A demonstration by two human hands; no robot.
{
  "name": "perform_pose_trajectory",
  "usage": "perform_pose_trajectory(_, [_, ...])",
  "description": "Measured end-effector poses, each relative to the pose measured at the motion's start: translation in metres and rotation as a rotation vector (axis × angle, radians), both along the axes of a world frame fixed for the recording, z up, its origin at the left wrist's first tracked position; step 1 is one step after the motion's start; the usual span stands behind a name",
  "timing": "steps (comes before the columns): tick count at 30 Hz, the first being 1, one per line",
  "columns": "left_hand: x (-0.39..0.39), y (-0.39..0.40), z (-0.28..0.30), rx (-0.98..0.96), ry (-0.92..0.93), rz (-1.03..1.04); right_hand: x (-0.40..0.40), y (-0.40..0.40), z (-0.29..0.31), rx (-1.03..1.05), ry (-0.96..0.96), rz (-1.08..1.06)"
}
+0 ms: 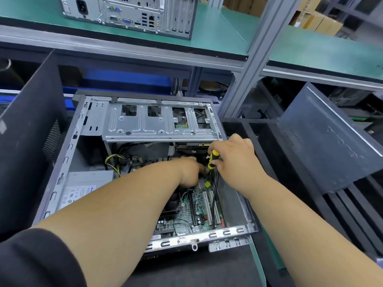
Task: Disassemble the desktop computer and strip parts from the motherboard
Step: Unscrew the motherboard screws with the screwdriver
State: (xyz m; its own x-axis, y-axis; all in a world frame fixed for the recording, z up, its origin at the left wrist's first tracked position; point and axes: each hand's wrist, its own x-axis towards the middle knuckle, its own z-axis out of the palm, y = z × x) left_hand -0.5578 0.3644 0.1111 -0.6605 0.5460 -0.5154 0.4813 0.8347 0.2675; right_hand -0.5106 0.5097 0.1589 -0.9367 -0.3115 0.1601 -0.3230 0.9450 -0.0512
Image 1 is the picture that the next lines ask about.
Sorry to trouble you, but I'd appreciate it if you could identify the green motherboard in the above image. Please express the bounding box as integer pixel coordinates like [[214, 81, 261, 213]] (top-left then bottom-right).
[[152, 155, 228, 237]]

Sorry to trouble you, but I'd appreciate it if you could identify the person's left forearm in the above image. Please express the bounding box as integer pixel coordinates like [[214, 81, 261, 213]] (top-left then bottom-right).
[[36, 158, 180, 287]]

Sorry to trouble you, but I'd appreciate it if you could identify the grey side panel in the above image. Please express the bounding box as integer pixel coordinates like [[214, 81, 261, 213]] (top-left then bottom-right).
[[276, 82, 383, 195]]

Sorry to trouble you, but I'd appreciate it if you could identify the silver backed desktop computer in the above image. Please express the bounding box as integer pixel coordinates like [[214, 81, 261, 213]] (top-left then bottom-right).
[[58, 0, 199, 41]]

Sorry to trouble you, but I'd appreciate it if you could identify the person's right hand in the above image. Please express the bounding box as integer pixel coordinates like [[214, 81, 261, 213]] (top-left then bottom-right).
[[206, 133, 270, 198]]

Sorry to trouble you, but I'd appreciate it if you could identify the empty black foam tray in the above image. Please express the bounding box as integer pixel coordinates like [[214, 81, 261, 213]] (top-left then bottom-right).
[[224, 118, 383, 267]]

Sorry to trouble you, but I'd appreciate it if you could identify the person's left hand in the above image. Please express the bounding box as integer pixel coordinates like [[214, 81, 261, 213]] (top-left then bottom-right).
[[168, 156, 205, 189]]

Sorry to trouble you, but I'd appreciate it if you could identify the green upper shelf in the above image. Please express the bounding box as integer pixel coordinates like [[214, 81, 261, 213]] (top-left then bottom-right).
[[0, 0, 383, 81]]

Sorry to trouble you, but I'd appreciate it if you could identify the person's right forearm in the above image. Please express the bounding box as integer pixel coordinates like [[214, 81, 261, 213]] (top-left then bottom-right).
[[248, 173, 383, 287]]

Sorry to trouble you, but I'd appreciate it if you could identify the person's black left sleeve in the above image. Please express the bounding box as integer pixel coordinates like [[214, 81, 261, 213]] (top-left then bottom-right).
[[0, 227, 87, 287]]

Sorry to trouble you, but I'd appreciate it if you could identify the black upright side panel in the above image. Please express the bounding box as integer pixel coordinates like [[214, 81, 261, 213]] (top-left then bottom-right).
[[0, 49, 69, 237]]

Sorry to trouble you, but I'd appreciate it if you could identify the yellow and black wire bundle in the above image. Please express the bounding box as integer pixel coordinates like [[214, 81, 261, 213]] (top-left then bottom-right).
[[105, 153, 129, 177]]

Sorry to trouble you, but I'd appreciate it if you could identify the stack of cardboard boxes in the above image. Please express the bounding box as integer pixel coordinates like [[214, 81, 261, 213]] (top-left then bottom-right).
[[224, 0, 345, 36]]

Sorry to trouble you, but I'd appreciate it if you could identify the grey computer case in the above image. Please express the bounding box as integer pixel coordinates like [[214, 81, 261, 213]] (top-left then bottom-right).
[[33, 92, 259, 255]]

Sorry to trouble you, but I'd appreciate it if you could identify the yellow handled screwdriver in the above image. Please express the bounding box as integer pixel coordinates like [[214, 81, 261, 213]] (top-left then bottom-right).
[[205, 149, 221, 174]]

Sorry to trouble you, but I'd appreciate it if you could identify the silver power supply unit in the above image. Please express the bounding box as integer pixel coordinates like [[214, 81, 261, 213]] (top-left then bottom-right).
[[57, 170, 116, 210]]

